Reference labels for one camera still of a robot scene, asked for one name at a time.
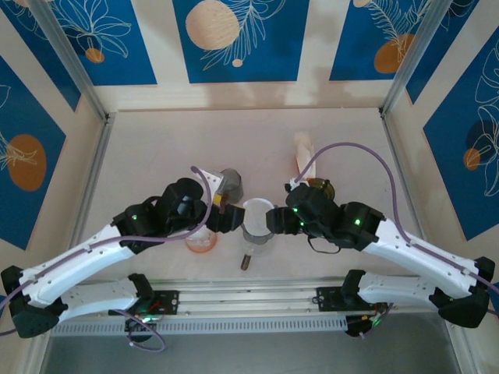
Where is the grey cup with brown handle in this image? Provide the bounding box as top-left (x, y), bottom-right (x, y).
top-left (218, 168), bottom-right (246, 215)

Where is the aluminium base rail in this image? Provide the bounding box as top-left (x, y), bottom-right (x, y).
top-left (33, 275), bottom-right (465, 320)

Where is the white coffee filter stack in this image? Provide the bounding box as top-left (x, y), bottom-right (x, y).
top-left (292, 131), bottom-right (317, 178)

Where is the electronics board with green light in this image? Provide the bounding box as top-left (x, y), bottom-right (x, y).
top-left (345, 310), bottom-right (393, 339)
top-left (124, 313), bottom-right (159, 333)

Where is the grey slotted cable duct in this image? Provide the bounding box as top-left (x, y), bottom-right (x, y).
top-left (50, 314), bottom-right (349, 337)

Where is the clear glass server brown handle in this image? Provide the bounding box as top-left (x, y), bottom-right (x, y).
top-left (239, 229), bottom-right (276, 270)

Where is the dark olive glass pot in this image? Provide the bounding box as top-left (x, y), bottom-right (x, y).
top-left (307, 177), bottom-right (337, 200)

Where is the aluminium side rail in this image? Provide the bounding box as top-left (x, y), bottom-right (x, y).
top-left (380, 108), bottom-right (430, 250)
top-left (58, 111), bottom-right (117, 291)

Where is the orange translucent pitcher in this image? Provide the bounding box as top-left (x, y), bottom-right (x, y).
top-left (184, 228), bottom-right (219, 256)

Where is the aluminium frame post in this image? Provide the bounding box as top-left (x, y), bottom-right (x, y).
top-left (380, 0), bottom-right (459, 118)
top-left (29, 0), bottom-right (110, 124)

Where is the purple cable loop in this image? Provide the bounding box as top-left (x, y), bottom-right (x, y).
top-left (108, 309), bottom-right (167, 353)

